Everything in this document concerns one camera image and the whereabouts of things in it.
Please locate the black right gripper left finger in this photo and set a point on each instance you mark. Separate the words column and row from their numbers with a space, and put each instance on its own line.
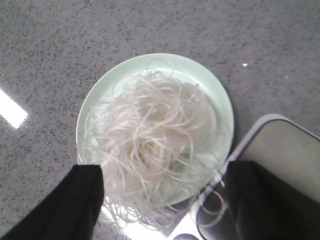
column 69, row 212

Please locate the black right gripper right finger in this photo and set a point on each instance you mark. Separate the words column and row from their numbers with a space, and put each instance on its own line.
column 264, row 207

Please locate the light green plastic plate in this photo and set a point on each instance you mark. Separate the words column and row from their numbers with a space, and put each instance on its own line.
column 187, row 69

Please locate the black silver kitchen scale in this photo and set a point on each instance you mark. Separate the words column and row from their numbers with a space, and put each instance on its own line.
column 276, row 143

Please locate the white vermicelli noodle bundle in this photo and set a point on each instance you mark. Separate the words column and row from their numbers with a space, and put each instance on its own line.
column 157, row 139

